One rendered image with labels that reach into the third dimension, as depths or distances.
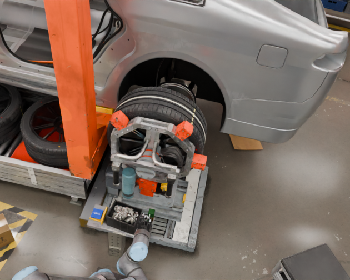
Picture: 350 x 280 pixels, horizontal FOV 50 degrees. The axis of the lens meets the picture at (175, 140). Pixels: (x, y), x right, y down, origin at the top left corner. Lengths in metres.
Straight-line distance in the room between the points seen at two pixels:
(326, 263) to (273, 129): 1.01
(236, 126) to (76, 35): 1.37
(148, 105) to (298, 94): 0.97
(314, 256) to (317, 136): 1.68
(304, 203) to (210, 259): 1.07
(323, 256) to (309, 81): 1.25
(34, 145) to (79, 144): 0.64
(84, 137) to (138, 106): 0.39
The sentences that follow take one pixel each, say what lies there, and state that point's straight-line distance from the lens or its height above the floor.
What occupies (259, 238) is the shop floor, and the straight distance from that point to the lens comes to 3.25.
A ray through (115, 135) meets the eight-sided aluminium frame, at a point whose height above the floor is 0.97.
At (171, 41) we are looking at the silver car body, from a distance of 2.39.
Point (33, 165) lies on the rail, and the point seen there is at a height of 0.39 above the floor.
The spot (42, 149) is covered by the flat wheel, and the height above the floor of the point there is 0.48.
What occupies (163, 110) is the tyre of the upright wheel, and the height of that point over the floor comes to 1.18.
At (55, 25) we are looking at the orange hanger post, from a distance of 1.94.
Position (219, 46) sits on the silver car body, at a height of 1.46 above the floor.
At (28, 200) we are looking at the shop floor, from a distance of 3.34.
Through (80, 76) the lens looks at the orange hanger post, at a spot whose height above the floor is 1.44.
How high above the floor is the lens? 2.72
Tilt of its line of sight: 47 degrees down
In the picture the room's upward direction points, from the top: 9 degrees clockwise
